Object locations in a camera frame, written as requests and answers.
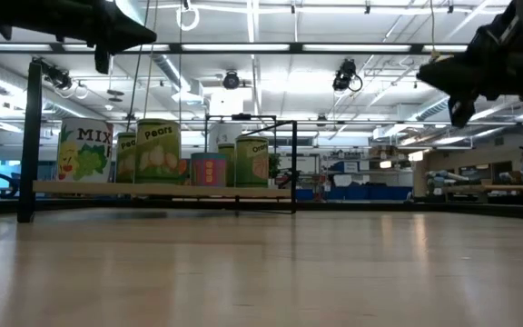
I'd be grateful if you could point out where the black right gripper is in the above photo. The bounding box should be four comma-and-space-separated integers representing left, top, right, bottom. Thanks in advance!
418, 0, 523, 128

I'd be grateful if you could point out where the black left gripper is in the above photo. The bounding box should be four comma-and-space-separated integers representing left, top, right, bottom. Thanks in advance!
0, 0, 157, 74

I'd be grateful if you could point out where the white mixed fruit can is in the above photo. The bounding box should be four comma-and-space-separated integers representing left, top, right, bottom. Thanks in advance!
56, 117, 115, 184

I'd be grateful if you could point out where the green pears can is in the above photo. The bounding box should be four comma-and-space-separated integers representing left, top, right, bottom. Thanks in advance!
114, 131, 138, 184
133, 117, 183, 185

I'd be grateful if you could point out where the teal mandarin oranges can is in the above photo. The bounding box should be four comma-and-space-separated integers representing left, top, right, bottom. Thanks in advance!
190, 152, 229, 188
180, 157, 192, 186

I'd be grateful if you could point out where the green label fruit can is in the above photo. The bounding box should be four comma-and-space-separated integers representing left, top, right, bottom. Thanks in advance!
217, 142, 238, 187

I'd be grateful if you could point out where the green oranges can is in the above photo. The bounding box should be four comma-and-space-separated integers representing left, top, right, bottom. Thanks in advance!
234, 134, 271, 189

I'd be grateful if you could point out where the wooden workbench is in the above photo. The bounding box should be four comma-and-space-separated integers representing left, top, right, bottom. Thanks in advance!
440, 183, 523, 205

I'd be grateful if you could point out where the black linear light bar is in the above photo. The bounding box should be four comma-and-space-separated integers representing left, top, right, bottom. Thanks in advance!
0, 41, 469, 55

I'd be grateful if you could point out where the green potted plant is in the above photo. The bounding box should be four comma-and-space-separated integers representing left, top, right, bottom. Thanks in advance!
268, 153, 283, 181

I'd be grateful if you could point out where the black ceiling camera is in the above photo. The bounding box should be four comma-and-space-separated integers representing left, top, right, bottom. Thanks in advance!
332, 57, 363, 93
222, 70, 242, 91

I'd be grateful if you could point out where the wooden shelf with black frame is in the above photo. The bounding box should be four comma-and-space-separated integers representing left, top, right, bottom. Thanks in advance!
17, 58, 298, 223

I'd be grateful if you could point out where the black metal frame stand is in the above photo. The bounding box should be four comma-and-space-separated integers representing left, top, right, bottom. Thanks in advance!
203, 113, 279, 151

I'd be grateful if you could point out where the black aluminium table frame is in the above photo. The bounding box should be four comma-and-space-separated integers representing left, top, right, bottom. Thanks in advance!
0, 199, 523, 222

